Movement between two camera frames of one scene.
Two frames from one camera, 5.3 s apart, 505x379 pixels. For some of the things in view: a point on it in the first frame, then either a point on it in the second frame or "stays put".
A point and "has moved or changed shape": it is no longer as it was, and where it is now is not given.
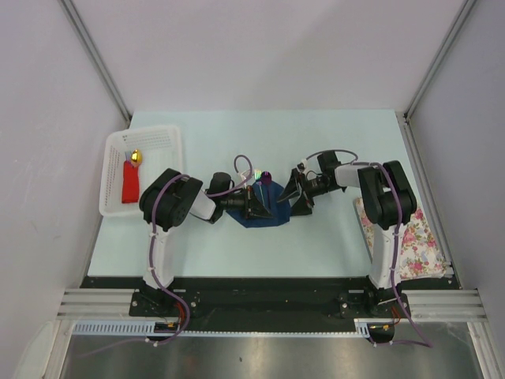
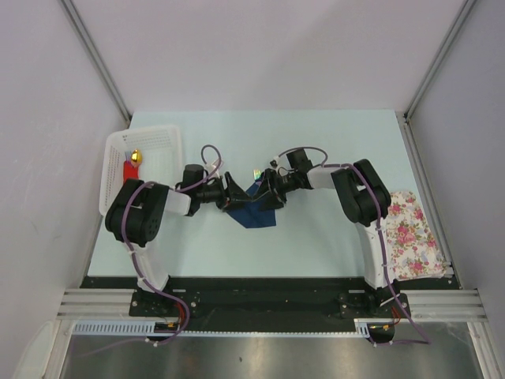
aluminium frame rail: (454, 305) stays put
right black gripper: (304, 204) -> (269, 178)
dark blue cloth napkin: (270, 194) has moved or changed shape
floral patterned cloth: (421, 257) stays put
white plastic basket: (160, 148) stays put
